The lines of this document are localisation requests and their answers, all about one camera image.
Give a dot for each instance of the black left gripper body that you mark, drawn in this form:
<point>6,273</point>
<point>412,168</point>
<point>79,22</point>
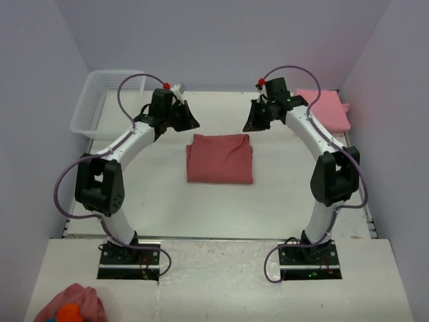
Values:
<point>181,112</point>

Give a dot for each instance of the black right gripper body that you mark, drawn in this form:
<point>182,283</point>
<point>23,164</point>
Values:
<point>262,112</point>

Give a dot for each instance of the red polo t shirt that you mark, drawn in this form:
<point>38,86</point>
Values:
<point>220,159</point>

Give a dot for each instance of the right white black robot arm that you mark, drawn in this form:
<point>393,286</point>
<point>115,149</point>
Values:
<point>335,176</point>

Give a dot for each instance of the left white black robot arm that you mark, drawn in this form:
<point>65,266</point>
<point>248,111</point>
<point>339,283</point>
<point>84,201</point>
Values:
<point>100,187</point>

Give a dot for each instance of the folded pink t shirt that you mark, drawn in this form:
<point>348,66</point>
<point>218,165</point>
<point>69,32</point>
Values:
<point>331,113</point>

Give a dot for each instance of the white plastic basket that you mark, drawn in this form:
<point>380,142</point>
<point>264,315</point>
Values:
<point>105,104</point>

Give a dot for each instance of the crumpled red cloth pile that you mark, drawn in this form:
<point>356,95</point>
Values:
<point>91,306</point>

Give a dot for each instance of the orange blue toy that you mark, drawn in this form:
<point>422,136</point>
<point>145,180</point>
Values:
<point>69,313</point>

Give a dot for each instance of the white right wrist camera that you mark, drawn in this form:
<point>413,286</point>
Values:
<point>260,84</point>

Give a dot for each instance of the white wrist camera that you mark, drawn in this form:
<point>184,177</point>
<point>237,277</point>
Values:
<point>177,89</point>
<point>260,84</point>

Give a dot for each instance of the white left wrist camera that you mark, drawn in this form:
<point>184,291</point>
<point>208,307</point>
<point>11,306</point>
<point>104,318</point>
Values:
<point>177,89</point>

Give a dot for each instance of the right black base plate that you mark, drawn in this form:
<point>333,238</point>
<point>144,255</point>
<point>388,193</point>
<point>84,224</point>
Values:
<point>319,263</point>

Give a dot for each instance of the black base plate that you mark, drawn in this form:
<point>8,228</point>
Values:
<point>118,263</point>
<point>319,263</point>

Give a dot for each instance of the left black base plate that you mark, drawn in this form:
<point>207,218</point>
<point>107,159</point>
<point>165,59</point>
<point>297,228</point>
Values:
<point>118,263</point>

